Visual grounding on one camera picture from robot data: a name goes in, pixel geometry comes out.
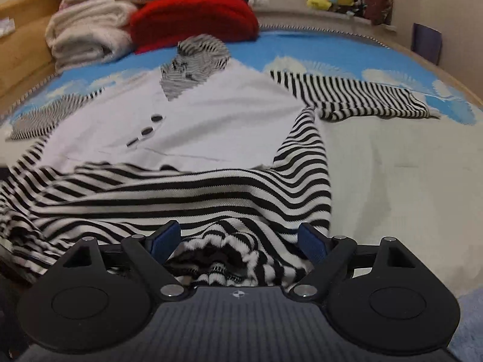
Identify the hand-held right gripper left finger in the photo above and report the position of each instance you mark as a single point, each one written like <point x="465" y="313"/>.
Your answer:
<point x="165" y="243"/>

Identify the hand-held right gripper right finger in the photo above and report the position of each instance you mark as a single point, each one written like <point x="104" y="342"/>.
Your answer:
<point x="312" y="243"/>

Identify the black white striped garment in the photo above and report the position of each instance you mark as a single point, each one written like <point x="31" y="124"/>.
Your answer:
<point x="188" y="184"/>

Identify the light blue fluffy cloth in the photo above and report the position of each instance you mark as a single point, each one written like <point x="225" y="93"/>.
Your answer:
<point x="471" y="328"/>

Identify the white fluffy folded blanket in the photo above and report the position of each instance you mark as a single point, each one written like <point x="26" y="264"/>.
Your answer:
<point x="86" y="34"/>

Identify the white window sill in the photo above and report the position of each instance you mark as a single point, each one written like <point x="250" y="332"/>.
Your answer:
<point x="302" y="17"/>

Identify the red folded blanket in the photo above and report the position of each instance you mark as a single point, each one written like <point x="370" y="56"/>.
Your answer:
<point x="196" y="19"/>

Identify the purple board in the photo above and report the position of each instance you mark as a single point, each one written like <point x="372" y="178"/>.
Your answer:
<point x="426" y="43"/>

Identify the striped plush toy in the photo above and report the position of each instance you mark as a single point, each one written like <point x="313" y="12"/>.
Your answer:
<point x="358" y="3"/>

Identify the wooden headboard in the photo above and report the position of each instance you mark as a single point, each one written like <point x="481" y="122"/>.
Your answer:
<point x="22" y="37"/>

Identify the dark red pillow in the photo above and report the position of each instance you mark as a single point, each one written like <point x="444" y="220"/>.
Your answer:
<point x="378" y="2"/>

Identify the wooden bed frame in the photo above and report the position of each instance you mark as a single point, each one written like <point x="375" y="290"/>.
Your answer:
<point x="445" y="71"/>

